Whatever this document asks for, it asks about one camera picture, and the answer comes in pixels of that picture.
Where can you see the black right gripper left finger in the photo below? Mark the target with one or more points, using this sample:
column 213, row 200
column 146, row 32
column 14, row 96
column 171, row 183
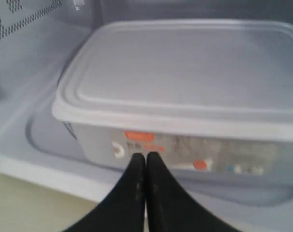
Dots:
column 123, row 209

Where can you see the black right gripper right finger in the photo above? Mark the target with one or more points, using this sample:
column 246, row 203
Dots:
column 170, row 208

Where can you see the translucent plastic lidded container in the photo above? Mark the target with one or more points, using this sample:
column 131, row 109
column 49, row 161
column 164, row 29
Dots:
column 214, row 97

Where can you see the white Midea microwave body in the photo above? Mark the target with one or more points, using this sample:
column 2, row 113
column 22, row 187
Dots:
column 38, row 39

